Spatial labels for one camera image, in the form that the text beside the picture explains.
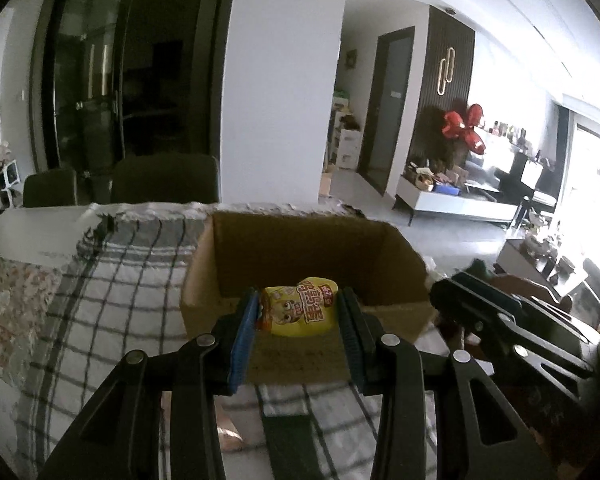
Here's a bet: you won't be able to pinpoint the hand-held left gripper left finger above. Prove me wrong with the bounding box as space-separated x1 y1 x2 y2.
37 287 262 480

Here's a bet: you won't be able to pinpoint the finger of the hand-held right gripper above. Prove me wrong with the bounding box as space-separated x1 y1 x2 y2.
429 279 596 379
452 271 599 346

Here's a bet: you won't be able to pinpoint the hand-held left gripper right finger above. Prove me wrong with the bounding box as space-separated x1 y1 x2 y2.
341 286 548 480

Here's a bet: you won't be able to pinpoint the yellow snack packet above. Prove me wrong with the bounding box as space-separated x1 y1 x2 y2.
256 277 341 339

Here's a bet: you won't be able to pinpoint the brown cardboard box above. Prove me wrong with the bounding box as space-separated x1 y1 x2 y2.
180 210 438 387

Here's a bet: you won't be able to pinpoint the dark green jacket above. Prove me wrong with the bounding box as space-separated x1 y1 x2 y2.
467 258 497 279

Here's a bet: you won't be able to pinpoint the brown wooden chair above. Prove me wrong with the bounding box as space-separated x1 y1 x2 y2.
490 269 575 322

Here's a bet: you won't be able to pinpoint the dark coffee table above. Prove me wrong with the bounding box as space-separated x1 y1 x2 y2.
496 210 600 312

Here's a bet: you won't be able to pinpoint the white low cabinet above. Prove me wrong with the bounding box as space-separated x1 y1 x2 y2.
392 174 522 227

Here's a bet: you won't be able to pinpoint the black white checked tablecloth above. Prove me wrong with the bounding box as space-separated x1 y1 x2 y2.
10 201 453 480

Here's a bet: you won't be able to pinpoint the black piano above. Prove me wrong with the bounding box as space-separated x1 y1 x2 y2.
494 152 557 207

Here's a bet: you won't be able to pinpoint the large bright window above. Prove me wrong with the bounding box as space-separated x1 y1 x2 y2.
559 104 600 243

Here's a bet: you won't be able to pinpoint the red balloon dog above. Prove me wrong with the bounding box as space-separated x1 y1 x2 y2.
442 103 487 157

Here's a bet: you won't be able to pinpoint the dark upholstered chair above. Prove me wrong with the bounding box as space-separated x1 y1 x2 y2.
110 153 220 205
22 167 79 209

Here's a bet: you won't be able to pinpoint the white storage boxes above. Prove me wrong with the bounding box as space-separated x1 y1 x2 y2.
329 89 364 172

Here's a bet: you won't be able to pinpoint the dark interior door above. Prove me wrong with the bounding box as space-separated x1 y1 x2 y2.
356 26 417 197

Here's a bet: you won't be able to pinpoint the floral patterned cloth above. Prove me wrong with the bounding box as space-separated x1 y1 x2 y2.
0 251 64 387

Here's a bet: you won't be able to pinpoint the dark glass sliding door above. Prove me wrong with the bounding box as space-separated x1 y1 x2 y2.
30 0 233 177

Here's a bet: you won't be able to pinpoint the wall shelf with figurines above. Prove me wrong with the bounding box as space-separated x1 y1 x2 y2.
481 119 547 162

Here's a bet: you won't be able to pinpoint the gold loop wall ornament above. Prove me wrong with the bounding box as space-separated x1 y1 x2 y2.
435 47 456 97

